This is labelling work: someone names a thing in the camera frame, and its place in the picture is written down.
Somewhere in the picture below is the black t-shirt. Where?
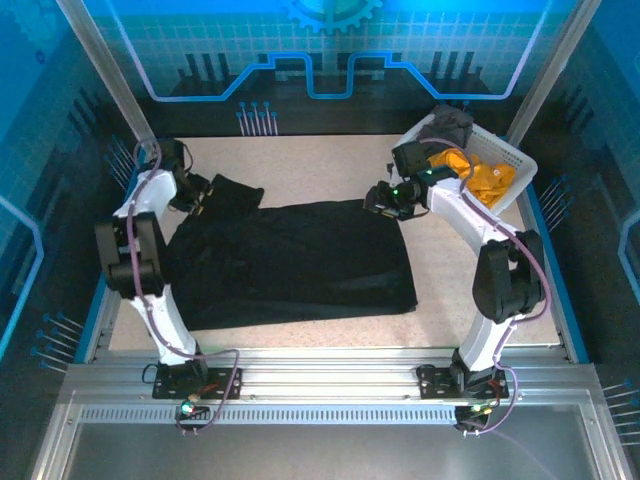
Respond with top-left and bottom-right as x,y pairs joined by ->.
167,173 -> 419,332

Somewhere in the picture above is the dark grey t-shirt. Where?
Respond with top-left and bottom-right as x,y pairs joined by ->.
418,103 -> 475,149

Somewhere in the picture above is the yellow t-shirt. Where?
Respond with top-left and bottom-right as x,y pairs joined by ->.
427,148 -> 517,210

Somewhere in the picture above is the white plastic laundry basket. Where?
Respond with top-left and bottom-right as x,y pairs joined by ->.
391,112 -> 539,211

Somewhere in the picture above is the small LED circuit board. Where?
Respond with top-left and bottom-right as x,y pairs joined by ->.
453,402 -> 495,437
174,397 -> 212,437

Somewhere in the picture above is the slotted metal strip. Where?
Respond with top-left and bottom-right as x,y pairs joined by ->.
79,407 -> 459,424

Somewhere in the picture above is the grey metal front panel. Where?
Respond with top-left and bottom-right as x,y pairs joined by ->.
29,389 -> 632,480

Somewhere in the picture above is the aluminium frame post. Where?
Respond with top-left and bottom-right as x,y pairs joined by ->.
55,0 -> 164,154
505,0 -> 604,147

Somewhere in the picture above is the blue table side rail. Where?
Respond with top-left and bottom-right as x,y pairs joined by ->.
74,139 -> 165,365
517,189 -> 592,365

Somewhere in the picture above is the aluminium mounting rail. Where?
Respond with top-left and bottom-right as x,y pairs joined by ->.
64,347 -> 599,404

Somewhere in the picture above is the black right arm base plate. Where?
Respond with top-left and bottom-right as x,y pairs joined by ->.
415,363 -> 510,401

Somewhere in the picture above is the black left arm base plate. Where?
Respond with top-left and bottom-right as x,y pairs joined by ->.
152,366 -> 245,401

